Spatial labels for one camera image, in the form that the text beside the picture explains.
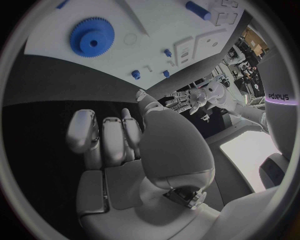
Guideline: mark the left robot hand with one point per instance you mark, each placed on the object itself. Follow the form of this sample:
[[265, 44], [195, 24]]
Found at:
[[187, 100]]

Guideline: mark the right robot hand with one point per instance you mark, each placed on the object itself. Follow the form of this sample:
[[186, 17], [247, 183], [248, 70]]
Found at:
[[173, 146]]

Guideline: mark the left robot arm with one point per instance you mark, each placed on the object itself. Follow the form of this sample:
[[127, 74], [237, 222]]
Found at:
[[222, 97]]

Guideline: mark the white task board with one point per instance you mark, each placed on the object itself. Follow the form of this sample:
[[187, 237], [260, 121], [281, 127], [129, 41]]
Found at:
[[152, 24]]

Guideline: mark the blue plug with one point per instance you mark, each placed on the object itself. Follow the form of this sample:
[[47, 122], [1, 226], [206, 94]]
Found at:
[[166, 73]]

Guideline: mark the blue peg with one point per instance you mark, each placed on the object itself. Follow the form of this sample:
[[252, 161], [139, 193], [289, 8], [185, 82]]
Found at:
[[167, 52]]

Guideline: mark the small blue gear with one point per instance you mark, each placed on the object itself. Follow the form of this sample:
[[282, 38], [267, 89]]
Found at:
[[136, 74]]

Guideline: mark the blue long cylinder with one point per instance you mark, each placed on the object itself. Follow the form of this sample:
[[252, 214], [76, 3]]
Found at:
[[198, 10]]

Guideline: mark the cardboard box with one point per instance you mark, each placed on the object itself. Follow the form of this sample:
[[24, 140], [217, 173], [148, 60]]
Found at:
[[255, 40]]

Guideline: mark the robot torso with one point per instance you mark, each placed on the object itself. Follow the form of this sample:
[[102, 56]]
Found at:
[[278, 78]]

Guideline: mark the blue bar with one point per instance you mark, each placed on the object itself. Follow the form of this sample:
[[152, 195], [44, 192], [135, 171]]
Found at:
[[62, 4]]

